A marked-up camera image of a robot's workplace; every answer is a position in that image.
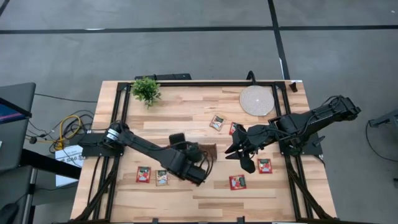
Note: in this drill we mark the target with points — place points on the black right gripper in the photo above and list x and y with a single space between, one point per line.
255 138

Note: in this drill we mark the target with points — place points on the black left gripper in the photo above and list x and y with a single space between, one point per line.
192 152

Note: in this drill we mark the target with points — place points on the beige tea bag packet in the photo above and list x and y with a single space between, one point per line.
162 177
217 122

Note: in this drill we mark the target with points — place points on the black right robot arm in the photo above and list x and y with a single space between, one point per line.
311 118

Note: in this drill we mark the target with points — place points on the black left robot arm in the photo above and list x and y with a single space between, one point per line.
146 147

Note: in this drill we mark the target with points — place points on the round woven beige trivet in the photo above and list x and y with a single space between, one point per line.
257 100

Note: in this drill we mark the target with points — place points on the green potted artificial plant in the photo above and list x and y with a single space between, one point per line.
145 90

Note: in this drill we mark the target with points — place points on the small black clamp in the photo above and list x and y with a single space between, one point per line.
155 221

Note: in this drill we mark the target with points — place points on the black power strip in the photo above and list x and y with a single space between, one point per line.
168 76

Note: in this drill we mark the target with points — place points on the white paper sheet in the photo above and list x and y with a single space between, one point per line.
70 155

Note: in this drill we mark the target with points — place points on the dark side table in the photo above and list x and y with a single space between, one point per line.
46 163

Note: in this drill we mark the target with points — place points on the grey metal stand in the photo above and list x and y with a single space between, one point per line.
387 119

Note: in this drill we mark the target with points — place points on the dark grey desk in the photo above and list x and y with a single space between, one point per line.
18 140

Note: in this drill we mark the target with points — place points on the black computer monitor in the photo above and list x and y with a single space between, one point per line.
12 112

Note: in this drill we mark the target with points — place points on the black computer mouse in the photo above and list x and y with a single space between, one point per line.
7 213

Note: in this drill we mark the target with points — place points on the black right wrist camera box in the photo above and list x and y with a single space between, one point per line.
248 165

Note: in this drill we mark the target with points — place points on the small black camera mount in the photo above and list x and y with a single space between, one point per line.
241 220

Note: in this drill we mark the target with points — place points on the small black bracket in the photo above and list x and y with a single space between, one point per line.
293 87

